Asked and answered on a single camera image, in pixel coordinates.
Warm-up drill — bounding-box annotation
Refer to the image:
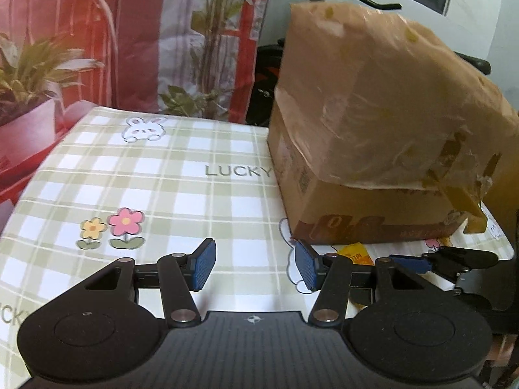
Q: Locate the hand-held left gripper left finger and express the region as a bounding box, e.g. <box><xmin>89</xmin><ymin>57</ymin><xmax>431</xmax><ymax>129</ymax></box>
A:
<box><xmin>75</xmin><ymin>238</ymin><xmax>217</xmax><ymax>328</ymax></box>

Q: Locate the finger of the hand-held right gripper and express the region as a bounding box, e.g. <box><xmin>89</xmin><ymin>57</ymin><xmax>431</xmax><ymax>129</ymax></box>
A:
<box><xmin>388</xmin><ymin>247</ymin><xmax>499</xmax><ymax>276</ymax></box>

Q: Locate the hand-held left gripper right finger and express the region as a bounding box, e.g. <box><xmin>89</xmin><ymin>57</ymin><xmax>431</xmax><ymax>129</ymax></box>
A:
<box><xmin>295</xmin><ymin>241</ymin><xmax>441</xmax><ymax>328</ymax></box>

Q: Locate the yellow snack packet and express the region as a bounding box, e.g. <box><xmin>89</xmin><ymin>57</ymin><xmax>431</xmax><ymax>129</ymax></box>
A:
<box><xmin>336</xmin><ymin>242</ymin><xmax>374</xmax><ymax>304</ymax></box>

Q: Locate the plastic-lined cardboard box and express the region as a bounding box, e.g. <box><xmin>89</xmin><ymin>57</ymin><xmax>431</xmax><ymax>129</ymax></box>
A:
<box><xmin>267</xmin><ymin>1</ymin><xmax>519</xmax><ymax>246</ymax></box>

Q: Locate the checked cartoon tablecloth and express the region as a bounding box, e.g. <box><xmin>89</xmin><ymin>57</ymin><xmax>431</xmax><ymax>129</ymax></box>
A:
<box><xmin>0</xmin><ymin>105</ymin><xmax>515</xmax><ymax>345</ymax></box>

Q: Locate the black exercise bike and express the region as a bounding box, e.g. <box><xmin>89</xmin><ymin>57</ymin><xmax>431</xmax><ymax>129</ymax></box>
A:
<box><xmin>245</xmin><ymin>0</ymin><xmax>491</xmax><ymax>128</ymax></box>

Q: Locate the printed room backdrop cloth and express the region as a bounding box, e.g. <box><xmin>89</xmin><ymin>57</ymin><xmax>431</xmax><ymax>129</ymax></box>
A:
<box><xmin>0</xmin><ymin>0</ymin><xmax>280</xmax><ymax>219</ymax></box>

